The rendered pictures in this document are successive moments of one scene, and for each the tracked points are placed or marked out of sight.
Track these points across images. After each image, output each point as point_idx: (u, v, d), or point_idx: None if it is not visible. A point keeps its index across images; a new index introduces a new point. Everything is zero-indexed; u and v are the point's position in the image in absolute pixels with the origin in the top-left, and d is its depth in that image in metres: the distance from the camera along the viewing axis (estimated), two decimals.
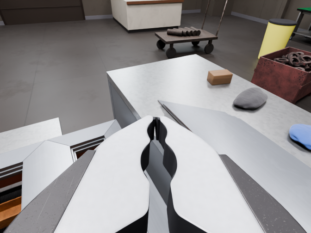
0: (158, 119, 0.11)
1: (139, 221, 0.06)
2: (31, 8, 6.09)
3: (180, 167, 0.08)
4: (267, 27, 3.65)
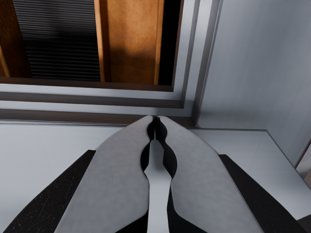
0: (158, 119, 0.11)
1: (139, 221, 0.06)
2: None
3: (180, 167, 0.08)
4: None
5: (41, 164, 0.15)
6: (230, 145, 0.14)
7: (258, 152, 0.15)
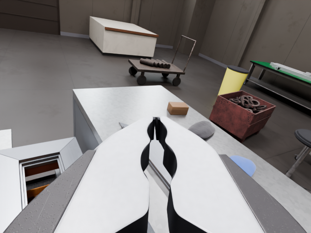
0: (158, 119, 0.11)
1: (139, 221, 0.06)
2: (1, 12, 5.81)
3: (180, 167, 0.08)
4: (226, 72, 4.23)
5: None
6: None
7: None
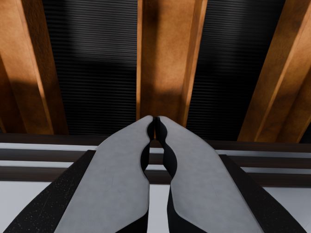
0: (158, 119, 0.11)
1: (139, 221, 0.06)
2: None
3: (180, 167, 0.08)
4: None
5: (310, 213, 0.19)
6: None
7: None
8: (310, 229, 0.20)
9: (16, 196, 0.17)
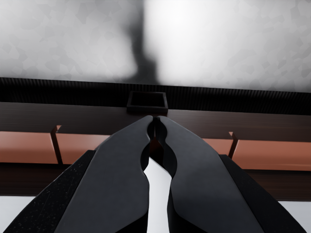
0: (158, 119, 0.11)
1: (139, 221, 0.06)
2: None
3: (180, 167, 0.08)
4: None
5: None
6: None
7: None
8: None
9: None
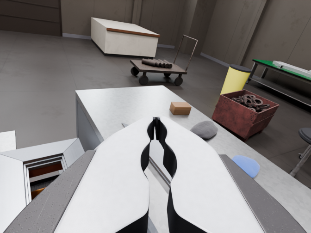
0: (158, 119, 0.11)
1: (139, 221, 0.06)
2: (4, 15, 5.87)
3: (180, 167, 0.08)
4: (228, 71, 4.21)
5: None
6: None
7: None
8: None
9: None
